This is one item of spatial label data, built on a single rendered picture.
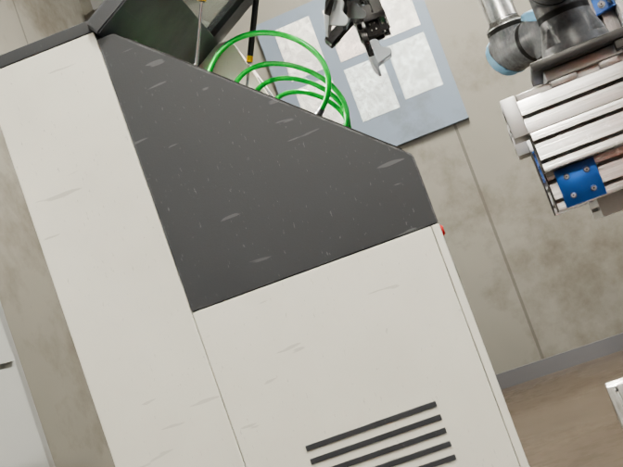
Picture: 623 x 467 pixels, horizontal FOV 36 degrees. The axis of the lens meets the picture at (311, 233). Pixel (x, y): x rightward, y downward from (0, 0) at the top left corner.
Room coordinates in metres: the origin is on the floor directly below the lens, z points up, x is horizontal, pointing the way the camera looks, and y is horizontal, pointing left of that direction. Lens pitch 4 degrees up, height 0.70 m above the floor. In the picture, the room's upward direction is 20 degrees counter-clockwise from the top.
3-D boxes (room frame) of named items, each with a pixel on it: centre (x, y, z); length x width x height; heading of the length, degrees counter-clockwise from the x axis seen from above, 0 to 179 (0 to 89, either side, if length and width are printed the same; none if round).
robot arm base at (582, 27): (2.10, -0.69, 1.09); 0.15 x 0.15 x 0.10
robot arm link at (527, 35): (2.59, -0.79, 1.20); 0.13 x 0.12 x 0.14; 33
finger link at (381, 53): (2.42, -0.32, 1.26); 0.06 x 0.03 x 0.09; 85
